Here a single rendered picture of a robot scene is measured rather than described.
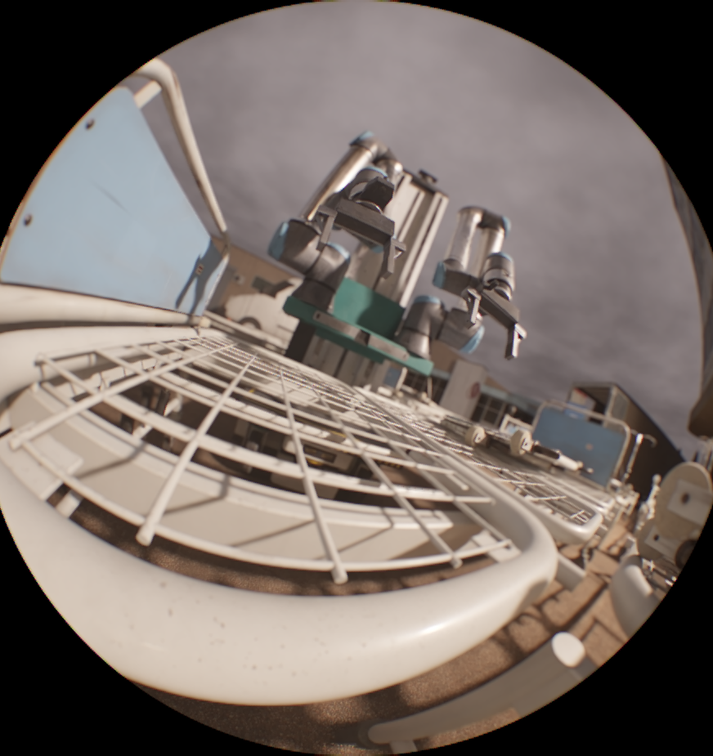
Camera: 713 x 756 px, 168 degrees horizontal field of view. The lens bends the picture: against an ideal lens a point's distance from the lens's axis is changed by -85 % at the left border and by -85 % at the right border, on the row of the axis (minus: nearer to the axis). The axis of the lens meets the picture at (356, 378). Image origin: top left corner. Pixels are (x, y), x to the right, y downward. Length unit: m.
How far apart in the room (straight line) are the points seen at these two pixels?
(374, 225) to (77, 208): 0.48
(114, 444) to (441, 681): 0.75
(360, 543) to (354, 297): 1.01
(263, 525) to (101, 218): 0.35
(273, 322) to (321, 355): 6.41
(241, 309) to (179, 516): 7.33
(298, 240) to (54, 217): 0.80
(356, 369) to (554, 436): 1.40
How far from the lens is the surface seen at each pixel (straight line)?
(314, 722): 0.60
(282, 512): 0.19
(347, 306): 1.10
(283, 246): 0.92
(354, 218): 0.52
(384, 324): 1.13
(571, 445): 1.80
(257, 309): 7.46
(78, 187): 0.30
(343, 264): 1.00
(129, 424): 0.46
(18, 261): 0.28
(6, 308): 0.28
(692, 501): 0.27
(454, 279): 0.82
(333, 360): 1.16
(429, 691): 0.72
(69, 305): 0.34
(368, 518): 0.23
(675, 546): 0.42
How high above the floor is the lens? 0.57
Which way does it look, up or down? 2 degrees down
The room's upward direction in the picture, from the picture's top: 24 degrees clockwise
